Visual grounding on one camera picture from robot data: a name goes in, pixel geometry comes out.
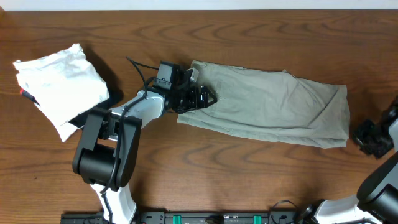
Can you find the folded black garment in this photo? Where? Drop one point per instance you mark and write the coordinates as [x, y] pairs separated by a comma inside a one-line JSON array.
[[115, 96]]

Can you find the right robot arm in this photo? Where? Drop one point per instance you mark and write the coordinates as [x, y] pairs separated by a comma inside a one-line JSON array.
[[376, 198]]

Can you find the folded white shirt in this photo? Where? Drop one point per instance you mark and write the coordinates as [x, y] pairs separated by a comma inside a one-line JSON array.
[[64, 85]]

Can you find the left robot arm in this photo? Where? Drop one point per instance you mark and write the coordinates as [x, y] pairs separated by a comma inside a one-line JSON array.
[[107, 151]]

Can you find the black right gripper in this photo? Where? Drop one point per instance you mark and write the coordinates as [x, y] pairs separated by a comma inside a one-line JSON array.
[[359, 137]]

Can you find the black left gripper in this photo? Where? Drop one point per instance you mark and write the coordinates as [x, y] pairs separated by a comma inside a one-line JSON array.
[[200, 103]]

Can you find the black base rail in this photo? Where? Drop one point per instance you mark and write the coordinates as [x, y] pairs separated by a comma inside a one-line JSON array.
[[186, 217]]

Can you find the khaki shorts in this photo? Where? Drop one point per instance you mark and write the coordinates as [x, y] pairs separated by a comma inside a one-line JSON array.
[[272, 106]]

